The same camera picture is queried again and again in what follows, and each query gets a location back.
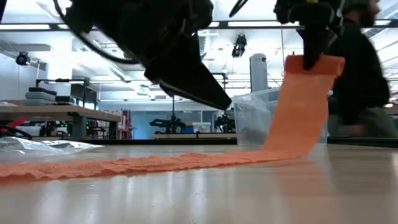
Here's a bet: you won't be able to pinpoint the stacked grey pads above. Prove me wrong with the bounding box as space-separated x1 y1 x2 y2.
24 86 75 106

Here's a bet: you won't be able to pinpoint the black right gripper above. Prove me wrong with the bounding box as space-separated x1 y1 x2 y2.
272 0 346 72

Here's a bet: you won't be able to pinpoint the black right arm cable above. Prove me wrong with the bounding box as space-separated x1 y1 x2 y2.
229 0 249 18

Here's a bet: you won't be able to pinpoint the red cabinet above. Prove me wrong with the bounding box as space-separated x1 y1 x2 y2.
120 108 134 140

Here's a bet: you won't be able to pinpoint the black ceiling cable reel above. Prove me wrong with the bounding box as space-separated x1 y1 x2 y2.
231 34 248 59
15 51 31 67

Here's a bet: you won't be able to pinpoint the clear background storage bin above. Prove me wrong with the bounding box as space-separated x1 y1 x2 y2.
192 121 212 134

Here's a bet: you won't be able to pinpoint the clear plastic zip bag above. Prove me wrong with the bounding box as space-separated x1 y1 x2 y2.
233 95 274 146

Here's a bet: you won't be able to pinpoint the background wooden table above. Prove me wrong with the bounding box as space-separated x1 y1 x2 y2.
153 133 237 140

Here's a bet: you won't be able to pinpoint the wooden workbench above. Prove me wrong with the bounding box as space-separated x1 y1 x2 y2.
0 105 123 139

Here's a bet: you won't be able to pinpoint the orange elastic bandage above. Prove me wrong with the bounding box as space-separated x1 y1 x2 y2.
0 54 346 184

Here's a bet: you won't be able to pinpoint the thin hanging cable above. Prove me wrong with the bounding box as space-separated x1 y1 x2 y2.
279 29 286 75

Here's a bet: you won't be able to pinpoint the crumpled clear plastic bag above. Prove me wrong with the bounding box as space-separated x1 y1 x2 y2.
0 136 105 156

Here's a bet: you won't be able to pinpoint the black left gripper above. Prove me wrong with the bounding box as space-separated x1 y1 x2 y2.
62 0 233 111

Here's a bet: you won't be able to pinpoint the person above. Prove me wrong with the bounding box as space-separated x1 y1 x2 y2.
323 0 398 138

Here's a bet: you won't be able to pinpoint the clear plastic box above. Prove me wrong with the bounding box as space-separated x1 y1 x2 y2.
231 86 331 146

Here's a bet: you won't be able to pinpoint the black aluminium rig frame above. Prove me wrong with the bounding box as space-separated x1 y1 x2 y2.
0 19 398 147

